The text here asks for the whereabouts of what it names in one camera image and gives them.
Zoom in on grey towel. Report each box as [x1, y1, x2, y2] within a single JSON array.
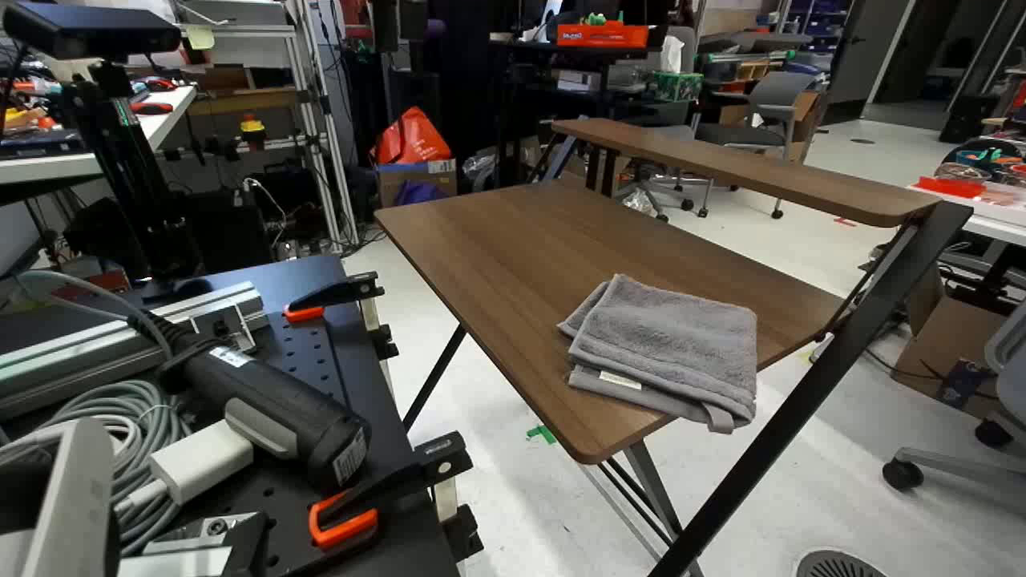
[[559, 272, 764, 437]]

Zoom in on cardboard box with blue print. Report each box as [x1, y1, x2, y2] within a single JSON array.
[[372, 157, 462, 208]]

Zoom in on orange bag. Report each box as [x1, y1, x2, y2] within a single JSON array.
[[370, 103, 457, 171]]

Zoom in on black perforated mounting board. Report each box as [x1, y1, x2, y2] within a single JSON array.
[[124, 251, 488, 577]]

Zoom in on white metal shelf rack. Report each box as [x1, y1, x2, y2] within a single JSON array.
[[201, 0, 362, 258]]

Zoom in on green packaged items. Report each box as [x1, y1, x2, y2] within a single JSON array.
[[645, 69, 708, 103]]

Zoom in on wooden desk raised shelf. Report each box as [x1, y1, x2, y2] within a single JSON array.
[[547, 116, 943, 232]]

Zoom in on black handheld power tool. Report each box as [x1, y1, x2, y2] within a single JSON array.
[[158, 337, 375, 496]]

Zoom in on orange plastic bin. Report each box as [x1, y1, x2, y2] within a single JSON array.
[[552, 21, 654, 56]]

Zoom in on white bottle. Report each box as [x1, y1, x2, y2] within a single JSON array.
[[657, 32, 689, 78]]

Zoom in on brown wooden table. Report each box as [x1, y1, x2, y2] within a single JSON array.
[[401, 198, 974, 577]]

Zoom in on grey office chair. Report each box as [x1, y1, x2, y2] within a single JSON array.
[[639, 69, 835, 226]]

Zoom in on white power adapter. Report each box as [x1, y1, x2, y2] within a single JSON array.
[[145, 417, 257, 508]]

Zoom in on aluminium extrusion bar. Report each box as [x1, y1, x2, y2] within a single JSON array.
[[0, 278, 269, 422]]

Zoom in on black tripod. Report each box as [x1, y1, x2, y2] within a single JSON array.
[[55, 58, 210, 285]]

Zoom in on round black floor grille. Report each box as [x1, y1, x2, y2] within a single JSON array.
[[793, 547, 889, 577]]

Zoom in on brown cardboard box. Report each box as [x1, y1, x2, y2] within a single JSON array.
[[889, 294, 1011, 422]]

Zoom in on red flat object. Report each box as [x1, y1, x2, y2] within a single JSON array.
[[913, 175, 988, 204]]

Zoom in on white side table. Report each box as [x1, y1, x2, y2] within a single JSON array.
[[0, 81, 201, 193]]

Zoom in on colourful patterned bag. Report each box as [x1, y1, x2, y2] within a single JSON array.
[[934, 135, 1026, 193]]

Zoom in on white table with clutter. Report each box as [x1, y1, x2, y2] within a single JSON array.
[[906, 171, 1026, 251]]

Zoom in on grey chair with black casters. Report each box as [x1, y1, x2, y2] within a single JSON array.
[[878, 301, 1026, 496]]

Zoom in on grey box housing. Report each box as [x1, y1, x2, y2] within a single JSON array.
[[0, 419, 123, 577]]

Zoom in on black clamp with orange handle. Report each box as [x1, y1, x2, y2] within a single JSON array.
[[280, 269, 387, 332], [306, 431, 478, 555]]

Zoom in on grey coiled cable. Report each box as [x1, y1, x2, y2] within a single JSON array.
[[40, 377, 199, 555]]

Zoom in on black camera on tripod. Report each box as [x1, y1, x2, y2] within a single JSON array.
[[0, 0, 185, 66]]

